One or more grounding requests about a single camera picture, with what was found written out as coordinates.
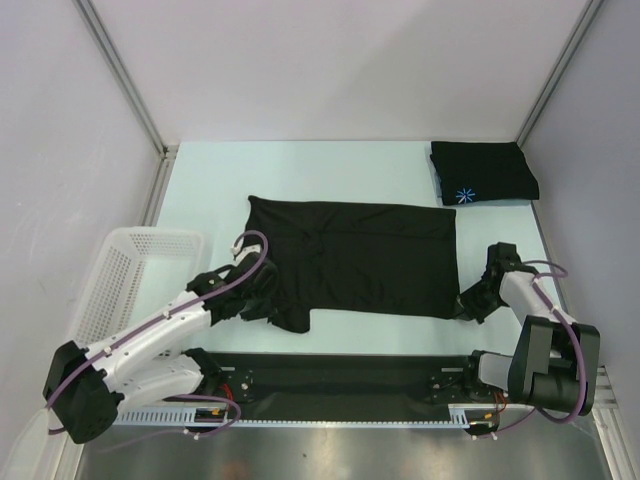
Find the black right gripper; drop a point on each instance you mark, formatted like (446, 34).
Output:
(473, 300)

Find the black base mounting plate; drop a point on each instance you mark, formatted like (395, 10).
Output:
(286, 380)

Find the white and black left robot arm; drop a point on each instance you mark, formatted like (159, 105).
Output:
(89, 387)

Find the aluminium frame rail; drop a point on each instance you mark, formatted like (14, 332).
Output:
(604, 396)

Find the folded black t shirt with logo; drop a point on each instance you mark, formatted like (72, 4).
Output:
(471, 172)

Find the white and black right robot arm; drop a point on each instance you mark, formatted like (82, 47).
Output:
(555, 362)

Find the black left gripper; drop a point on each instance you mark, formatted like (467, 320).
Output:
(267, 298)

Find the white plastic basket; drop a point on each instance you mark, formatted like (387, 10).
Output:
(138, 271)

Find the white slotted cable duct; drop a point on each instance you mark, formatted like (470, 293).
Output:
(202, 416)

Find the left vertical aluminium post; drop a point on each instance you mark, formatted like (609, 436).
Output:
(109, 51)

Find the vertical aluminium post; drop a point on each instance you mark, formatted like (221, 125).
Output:
(109, 51)
(569, 50)

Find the right vertical aluminium post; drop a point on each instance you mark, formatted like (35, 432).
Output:
(569, 50)

